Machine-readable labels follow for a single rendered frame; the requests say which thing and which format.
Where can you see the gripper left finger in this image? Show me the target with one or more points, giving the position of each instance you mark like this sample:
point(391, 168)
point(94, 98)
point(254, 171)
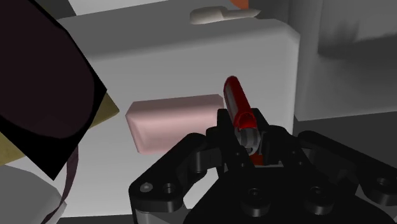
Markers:
point(173, 167)

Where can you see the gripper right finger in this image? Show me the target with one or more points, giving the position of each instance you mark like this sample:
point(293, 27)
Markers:
point(341, 161)

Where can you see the red pen with grey tip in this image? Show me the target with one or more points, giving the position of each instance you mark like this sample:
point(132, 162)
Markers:
point(238, 102)

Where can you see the pink rounded block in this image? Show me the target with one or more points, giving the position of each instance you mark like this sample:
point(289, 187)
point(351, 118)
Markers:
point(173, 124)

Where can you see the white rounded furniture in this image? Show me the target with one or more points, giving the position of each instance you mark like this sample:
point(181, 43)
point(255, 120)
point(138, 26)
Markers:
point(186, 62)

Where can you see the grey rounded block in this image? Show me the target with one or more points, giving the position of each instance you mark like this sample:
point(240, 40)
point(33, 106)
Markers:
point(24, 198)

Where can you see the white flat elongated tool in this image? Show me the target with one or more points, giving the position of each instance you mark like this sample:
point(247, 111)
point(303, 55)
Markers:
point(211, 15)

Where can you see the orange thing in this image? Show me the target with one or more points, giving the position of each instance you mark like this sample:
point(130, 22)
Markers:
point(240, 3)

